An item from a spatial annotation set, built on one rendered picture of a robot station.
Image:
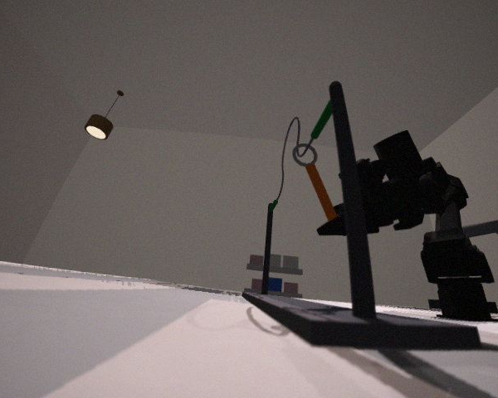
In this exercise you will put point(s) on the orange handle with grey loop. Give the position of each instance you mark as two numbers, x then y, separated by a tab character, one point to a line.
317	182

